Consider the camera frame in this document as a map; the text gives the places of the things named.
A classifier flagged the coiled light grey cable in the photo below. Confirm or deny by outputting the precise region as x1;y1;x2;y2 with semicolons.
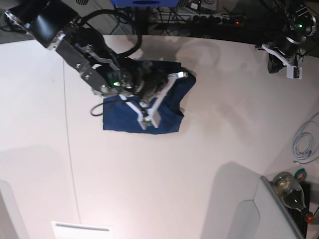
292;117;319;165

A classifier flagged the green tape roll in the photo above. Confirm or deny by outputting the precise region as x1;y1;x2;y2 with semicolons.
295;168;307;182

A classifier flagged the clear plastic bottle red cap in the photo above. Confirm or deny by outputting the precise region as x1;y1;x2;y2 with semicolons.
272;172;315;224

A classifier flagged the blue plastic bin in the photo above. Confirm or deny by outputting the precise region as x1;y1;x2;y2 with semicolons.
111;0;179;7

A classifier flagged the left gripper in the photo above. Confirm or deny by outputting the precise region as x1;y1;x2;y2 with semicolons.
267;36;306;74

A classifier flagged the dark blue t-shirt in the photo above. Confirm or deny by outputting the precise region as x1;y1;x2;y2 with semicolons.
102;60;196;134

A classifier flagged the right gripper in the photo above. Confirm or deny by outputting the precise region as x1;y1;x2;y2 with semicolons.
128;61;170;101

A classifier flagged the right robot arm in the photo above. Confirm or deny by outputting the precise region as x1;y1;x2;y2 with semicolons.
0;0;168;101

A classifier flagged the black power strip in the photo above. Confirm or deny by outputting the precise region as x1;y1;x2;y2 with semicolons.
191;14;245;26

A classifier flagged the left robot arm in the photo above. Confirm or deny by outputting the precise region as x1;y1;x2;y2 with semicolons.
262;0;319;79

